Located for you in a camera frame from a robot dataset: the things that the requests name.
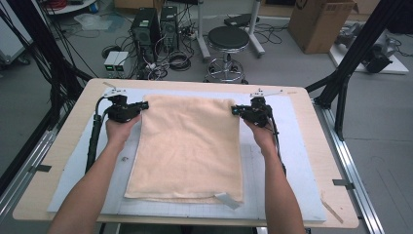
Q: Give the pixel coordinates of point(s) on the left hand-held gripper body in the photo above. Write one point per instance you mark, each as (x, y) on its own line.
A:
(121, 112)

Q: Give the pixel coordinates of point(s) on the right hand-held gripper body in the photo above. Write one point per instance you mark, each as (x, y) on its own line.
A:
(259, 112)

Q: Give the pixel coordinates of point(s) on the cream terry towel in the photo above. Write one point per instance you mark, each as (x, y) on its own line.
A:
(188, 146)

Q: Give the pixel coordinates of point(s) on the person's left hand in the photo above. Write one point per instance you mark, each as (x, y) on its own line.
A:
(118, 133)

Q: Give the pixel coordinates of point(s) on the person's right hand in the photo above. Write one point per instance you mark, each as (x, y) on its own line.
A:
(264, 138)

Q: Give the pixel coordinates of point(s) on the white power supply unit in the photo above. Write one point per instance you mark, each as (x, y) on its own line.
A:
(122, 61)
(111, 61)

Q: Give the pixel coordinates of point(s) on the white grid mat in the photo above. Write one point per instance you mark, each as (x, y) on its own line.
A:
(292, 146)

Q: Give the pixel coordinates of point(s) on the black round stool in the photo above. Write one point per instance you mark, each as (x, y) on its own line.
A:
(228, 37)

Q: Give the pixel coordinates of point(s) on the black computer tower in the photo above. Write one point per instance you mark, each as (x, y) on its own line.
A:
(144, 32)
(169, 27)

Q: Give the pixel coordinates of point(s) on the white metal stand leg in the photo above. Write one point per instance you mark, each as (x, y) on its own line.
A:
(256, 32)
(203, 35)

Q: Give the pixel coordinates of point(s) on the black flat pedal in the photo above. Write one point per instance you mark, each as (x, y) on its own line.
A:
(240, 20)

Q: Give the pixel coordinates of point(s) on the clear plastic bag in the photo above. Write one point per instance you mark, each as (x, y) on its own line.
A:
(92, 22)

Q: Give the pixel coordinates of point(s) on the grey tape piece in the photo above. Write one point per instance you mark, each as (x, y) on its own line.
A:
(343, 184)
(40, 168)

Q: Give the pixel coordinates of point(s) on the brown cardboard box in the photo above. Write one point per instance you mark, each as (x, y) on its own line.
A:
(319, 26)

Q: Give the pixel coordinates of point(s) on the white round table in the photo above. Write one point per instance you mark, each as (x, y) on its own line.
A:
(71, 8)

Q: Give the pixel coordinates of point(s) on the grey robot part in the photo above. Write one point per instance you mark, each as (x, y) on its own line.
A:
(349, 32)

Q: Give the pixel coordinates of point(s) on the thin wooden strip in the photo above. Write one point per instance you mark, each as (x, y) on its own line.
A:
(331, 209)

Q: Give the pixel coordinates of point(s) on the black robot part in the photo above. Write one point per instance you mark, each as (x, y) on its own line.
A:
(376, 60)

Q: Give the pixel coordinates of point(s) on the white foam board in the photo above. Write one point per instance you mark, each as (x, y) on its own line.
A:
(397, 68)

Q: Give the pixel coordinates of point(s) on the aluminium rail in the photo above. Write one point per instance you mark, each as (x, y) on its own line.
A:
(339, 146)
(40, 149)

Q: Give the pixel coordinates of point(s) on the black metal frame strut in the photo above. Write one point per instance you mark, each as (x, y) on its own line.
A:
(357, 48)
(42, 42)

